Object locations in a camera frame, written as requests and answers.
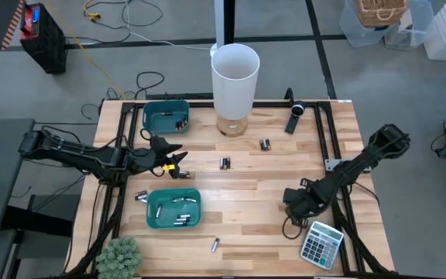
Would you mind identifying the wicker basket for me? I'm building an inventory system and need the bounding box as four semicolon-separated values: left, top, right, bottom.
356;0;408;29

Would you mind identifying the white floor cable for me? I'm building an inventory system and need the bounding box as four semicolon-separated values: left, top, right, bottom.
125;0;213;51

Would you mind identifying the black desk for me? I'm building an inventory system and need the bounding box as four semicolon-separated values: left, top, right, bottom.
0;118;36;236

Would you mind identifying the black cable loop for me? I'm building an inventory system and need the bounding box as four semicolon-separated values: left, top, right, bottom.
136;71;166;100

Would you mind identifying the black floor cable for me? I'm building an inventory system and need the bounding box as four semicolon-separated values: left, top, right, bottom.
85;0;165;43

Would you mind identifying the white tower fan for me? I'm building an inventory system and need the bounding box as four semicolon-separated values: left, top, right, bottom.
210;0;236;65

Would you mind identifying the yellow cable plug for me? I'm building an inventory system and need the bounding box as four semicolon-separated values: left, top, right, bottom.
83;0;102;22

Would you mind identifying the light teal plastic bin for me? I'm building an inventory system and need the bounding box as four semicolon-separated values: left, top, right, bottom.
146;188;202;229

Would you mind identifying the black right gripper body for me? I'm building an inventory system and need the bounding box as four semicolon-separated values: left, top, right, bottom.
292;176;331;230

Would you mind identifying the black webcam on stand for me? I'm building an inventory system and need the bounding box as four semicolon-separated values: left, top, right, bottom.
284;99;307;136

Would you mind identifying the silver mounting plate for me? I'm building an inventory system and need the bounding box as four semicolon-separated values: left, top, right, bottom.
324;157;375;174

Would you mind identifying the dark teal plastic bin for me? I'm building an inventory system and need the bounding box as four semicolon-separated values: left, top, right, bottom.
142;100;191;136

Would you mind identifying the green artificial plant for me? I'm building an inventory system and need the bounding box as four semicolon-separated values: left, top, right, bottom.
95;236;143;279

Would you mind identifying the black red tool case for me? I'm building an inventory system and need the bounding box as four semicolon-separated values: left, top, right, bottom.
19;2;69;74

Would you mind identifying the silver desk calculator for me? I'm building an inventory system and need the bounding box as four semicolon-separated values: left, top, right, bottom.
299;220;345;271

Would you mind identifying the long yellow cable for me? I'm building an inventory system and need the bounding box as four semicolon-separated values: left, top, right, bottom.
43;0;127;100

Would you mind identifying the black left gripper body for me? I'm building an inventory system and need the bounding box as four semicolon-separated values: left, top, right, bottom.
129;134;182;181

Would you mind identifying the clear plastic storage bin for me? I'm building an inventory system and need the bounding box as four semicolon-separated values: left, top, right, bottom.
338;0;398;48
384;0;435;51

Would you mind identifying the white shade wooden lamp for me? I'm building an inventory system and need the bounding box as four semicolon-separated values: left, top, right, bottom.
211;43;261;138

